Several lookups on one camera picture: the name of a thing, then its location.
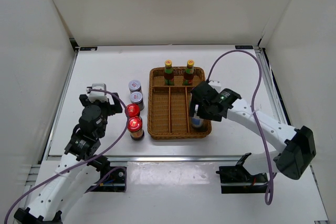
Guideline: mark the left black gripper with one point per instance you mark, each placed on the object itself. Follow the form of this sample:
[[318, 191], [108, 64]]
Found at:
[[113, 108]]

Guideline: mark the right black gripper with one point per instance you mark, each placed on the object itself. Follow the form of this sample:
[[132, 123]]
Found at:
[[193, 104]]

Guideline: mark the silver-cap white bottle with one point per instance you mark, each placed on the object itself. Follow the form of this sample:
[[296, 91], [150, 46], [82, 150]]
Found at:
[[196, 122]]

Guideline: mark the red-lid sauce jar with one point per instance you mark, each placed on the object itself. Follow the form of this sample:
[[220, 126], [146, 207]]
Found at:
[[135, 128], [133, 110]]

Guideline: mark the yellow-cap sauce bottle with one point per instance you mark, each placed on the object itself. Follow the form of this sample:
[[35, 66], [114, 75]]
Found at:
[[169, 73], [188, 73]]

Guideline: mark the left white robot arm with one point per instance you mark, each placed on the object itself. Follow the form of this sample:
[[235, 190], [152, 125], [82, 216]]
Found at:
[[81, 169]]

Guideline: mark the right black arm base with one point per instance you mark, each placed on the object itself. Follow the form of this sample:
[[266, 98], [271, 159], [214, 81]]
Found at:
[[236, 180]]

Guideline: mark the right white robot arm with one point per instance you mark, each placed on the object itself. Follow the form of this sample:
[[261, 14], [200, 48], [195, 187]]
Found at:
[[296, 147]]

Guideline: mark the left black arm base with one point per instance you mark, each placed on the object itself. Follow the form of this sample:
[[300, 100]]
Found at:
[[114, 180]]

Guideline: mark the brown wicker divided basket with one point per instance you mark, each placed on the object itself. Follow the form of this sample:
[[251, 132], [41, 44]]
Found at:
[[168, 117]]

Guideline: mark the near grey-lid spice jar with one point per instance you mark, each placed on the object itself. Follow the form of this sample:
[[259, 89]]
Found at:
[[137, 98]]

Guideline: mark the grey-lid spice jar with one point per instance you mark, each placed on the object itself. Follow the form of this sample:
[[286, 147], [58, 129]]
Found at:
[[137, 98], [135, 86]]

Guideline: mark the far grey-lid spice jar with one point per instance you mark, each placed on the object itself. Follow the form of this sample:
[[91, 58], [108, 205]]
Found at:
[[135, 86]]

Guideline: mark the left black corner label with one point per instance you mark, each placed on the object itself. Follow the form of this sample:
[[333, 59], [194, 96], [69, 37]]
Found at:
[[88, 48]]

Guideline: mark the black corner label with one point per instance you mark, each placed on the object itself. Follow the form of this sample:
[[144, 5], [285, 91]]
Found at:
[[244, 47], [88, 48]]

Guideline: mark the right black corner label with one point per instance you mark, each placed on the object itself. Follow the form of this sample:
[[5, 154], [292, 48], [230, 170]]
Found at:
[[244, 47]]

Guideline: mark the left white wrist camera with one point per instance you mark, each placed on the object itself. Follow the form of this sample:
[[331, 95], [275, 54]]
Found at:
[[97, 92]]

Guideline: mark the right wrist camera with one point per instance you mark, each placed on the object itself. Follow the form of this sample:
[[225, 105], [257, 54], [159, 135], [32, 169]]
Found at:
[[213, 86]]

